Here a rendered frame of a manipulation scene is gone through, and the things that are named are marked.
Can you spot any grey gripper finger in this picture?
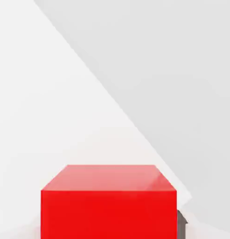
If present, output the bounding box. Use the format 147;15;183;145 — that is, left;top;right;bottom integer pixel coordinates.
176;209;189;239

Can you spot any small red cube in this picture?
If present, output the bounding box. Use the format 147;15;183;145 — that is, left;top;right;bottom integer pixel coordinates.
40;164;177;239

